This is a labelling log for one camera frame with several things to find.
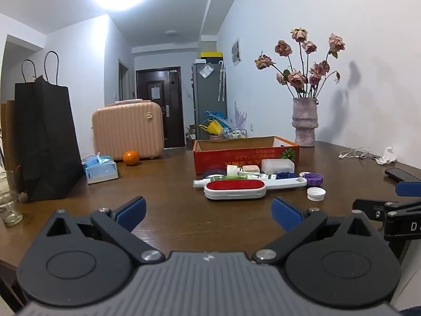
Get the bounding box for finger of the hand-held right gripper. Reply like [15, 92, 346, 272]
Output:
[353, 198, 395, 220]
[395, 181, 421, 198]

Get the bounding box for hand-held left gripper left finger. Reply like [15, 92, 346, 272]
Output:
[43, 196, 165, 264]

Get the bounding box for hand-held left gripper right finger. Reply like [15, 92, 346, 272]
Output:
[252, 196, 374, 265]

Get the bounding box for red white lint brush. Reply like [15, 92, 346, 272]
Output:
[204, 177, 308, 200]

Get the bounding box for red cardboard box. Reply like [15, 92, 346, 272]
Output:
[193, 136, 300, 175]

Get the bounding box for black phone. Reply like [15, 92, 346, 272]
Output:
[385, 168, 421, 182]

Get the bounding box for crumpled white tissue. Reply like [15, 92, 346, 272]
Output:
[376, 146, 398, 165]

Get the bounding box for white plastic box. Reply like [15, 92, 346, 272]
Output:
[261, 159, 295, 174]

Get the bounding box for blue face mask pack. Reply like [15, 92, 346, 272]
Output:
[82, 152, 119, 184]

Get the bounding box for orange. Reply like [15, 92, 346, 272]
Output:
[123, 150, 140, 166]

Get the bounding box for pink suitcase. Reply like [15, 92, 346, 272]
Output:
[91, 99, 164, 161]

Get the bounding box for pink textured vase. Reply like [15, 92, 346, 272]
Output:
[292, 97, 319, 147]

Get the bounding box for dark brown door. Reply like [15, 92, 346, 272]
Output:
[136, 67, 185, 149]

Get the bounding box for black paper bag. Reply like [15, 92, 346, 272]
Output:
[14, 51, 83, 202]

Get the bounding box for yellow blue plastic toy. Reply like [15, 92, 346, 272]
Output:
[198, 110, 228, 139]

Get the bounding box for clear glass jar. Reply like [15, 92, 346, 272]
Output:
[0, 170, 23, 226]

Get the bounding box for dried pink roses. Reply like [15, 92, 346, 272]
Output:
[254, 27, 346, 99]

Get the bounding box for grey refrigerator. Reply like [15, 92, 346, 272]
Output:
[192, 61, 227, 140]

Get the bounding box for white folded umbrella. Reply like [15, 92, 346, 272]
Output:
[217, 61, 227, 102]

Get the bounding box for brown paper bag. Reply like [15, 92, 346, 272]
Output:
[0, 100, 17, 172]

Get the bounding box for white wired earphones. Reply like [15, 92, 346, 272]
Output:
[339, 148, 382, 160]

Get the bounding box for purple wall decoration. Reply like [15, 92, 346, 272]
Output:
[234, 102, 247, 130]

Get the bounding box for wall picture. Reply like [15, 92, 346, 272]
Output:
[232, 38, 242, 67]

